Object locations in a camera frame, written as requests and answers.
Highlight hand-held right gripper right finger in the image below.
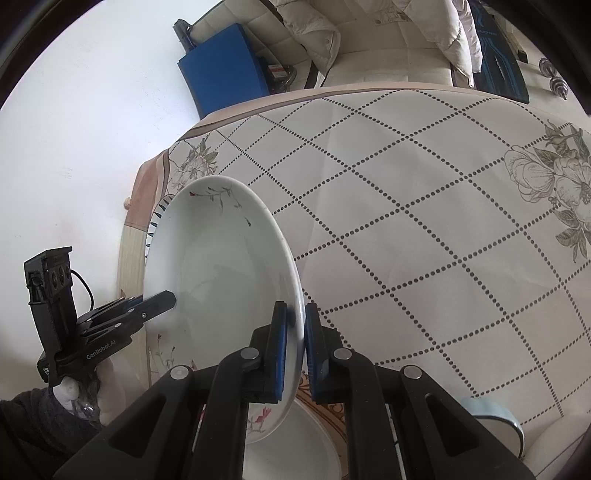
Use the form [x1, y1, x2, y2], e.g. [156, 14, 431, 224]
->
[304, 302, 539, 480]

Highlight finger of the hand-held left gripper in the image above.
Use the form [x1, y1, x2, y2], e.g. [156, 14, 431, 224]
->
[90, 296, 144, 322]
[78, 290, 177, 341]

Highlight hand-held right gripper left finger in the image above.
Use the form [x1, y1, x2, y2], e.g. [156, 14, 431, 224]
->
[53, 301, 289, 480]

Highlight white floral plate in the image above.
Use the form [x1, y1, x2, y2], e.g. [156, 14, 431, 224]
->
[143, 175, 305, 445]

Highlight white plate blue pattern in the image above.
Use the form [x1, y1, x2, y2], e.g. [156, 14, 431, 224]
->
[145, 193, 177, 260]

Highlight white bowl blue band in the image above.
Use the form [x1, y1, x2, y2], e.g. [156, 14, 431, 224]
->
[459, 397, 527, 462]

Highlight person's left forearm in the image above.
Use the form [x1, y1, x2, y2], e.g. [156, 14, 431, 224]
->
[0, 387, 100, 480]

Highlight person's left hand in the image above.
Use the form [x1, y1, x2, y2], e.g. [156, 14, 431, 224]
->
[53, 357, 127, 425]

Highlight printed tablecloth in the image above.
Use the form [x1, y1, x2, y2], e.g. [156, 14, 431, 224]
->
[134, 82, 591, 480]

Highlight red white label box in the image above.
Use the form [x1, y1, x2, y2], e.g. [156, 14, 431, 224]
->
[262, 58, 296, 91]

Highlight white puffer jacket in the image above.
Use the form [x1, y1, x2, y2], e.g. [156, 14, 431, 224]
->
[268, 0, 484, 89]

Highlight beige sofa with cushions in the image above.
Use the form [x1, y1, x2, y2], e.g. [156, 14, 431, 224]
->
[187, 0, 476, 100]

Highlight metal dumbbell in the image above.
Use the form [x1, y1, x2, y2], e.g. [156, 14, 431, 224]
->
[538, 55, 571, 100]

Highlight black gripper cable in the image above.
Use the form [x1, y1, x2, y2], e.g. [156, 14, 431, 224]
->
[69, 269, 96, 315]

